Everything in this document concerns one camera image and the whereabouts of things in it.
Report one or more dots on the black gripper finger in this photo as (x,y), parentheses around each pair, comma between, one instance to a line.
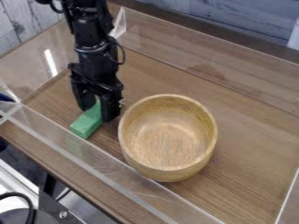
(83,92)
(111,105)

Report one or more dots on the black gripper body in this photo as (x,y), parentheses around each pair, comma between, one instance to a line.
(98,67)

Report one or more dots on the green rectangular block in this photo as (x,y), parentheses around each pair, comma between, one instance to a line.
(88,122)

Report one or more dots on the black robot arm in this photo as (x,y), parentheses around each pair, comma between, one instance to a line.
(88,19)

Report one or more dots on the brown wooden bowl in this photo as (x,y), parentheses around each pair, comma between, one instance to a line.
(167,134)

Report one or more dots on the blue object at edge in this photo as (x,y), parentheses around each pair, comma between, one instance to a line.
(6,98)

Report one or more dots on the clear acrylic tray wall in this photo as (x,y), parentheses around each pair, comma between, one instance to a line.
(248,87)

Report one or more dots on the black metal bracket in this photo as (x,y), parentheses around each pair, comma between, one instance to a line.
(52,213)

